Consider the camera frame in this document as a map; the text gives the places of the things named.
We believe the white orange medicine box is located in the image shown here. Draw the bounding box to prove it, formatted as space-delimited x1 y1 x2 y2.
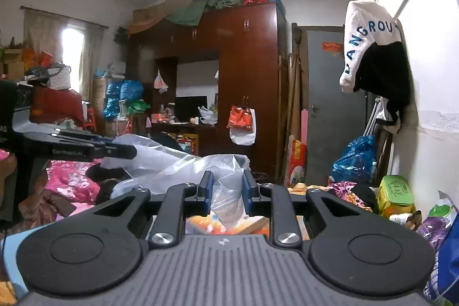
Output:
185 213 311 242

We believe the clear plastic bag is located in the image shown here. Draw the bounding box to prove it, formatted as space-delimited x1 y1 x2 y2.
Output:
101 134 250 229

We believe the pink floral bedding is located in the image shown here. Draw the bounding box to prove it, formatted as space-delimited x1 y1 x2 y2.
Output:
20 159 100 204

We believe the blue plastic bag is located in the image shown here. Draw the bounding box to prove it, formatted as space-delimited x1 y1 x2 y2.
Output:
331 135 377 184

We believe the orange white plastic bag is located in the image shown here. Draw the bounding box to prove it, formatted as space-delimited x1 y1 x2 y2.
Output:
226 106 257 146

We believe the curtained bright window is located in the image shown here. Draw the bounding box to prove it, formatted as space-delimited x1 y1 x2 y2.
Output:
21 5 107 100

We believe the grey metal door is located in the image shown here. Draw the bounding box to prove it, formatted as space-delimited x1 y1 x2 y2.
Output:
304 28 366 186

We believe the yellow green lidded box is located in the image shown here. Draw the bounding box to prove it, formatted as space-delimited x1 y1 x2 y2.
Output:
377 175 415 218

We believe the brown wooden wardrobe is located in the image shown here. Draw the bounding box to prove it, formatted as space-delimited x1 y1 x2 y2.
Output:
126 2 286 180

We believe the white black hanging jacket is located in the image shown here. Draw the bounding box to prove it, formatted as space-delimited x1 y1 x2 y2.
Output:
339 0 411 134

